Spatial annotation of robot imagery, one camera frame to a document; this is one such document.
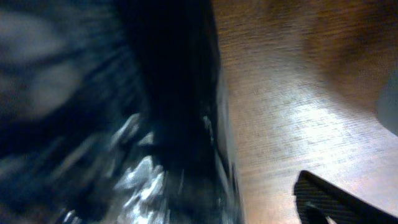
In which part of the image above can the blue foil box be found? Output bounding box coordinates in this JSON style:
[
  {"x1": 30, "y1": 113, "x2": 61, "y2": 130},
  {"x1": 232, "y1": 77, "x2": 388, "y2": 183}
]
[{"x1": 1, "y1": 0, "x2": 244, "y2": 223}]

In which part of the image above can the grey plastic basket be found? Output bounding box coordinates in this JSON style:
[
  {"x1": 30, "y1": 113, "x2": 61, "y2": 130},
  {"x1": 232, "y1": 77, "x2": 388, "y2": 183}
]
[{"x1": 377, "y1": 68, "x2": 398, "y2": 135}]

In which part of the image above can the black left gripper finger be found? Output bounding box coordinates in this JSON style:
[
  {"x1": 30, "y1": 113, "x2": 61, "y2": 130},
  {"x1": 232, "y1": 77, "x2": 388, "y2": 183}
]
[{"x1": 294, "y1": 170, "x2": 397, "y2": 224}]

